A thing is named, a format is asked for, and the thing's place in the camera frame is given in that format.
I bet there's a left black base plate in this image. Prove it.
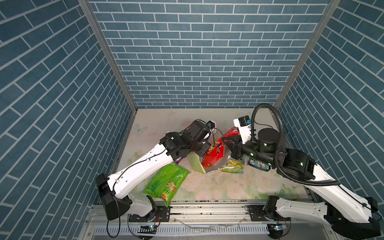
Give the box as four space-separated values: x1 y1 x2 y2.
129 206 171 223

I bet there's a green yellow lemon candy bag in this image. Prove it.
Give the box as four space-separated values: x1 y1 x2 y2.
220 160 243 174

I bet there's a white green paper bag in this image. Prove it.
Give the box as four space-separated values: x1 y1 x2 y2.
187 149 230 174

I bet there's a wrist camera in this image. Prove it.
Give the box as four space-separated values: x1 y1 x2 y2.
234 116 251 144
205 121 216 138

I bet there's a floral table mat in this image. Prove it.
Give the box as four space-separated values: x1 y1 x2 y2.
113 108 310 202

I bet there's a red snack packet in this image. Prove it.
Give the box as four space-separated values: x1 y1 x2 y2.
202 127 240 168

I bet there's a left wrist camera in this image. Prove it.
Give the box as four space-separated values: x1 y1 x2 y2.
205 121 216 138

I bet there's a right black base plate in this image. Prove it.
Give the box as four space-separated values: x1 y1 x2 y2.
246 205 291 222

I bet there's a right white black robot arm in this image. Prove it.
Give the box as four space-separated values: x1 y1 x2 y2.
222 128 381 240

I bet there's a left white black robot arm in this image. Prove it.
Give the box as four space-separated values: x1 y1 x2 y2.
96 120 216 221

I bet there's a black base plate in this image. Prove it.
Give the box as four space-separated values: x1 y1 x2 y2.
246 205 291 222
129 206 171 223

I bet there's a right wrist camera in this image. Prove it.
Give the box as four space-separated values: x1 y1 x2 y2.
234 116 251 144

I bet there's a purple Fox's candy bag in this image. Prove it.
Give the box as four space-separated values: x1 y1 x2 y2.
174 157 185 165

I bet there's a bright green snack packet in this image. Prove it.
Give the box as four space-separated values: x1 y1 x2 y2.
143 163 191 207

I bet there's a teal Fox's candy bag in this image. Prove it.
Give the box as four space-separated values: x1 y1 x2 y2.
242 156 271 172

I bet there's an aluminium mounting rail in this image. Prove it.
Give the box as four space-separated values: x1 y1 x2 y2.
79 201 341 240

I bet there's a right black corrugated cable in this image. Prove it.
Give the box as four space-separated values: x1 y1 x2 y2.
250 103 341 187

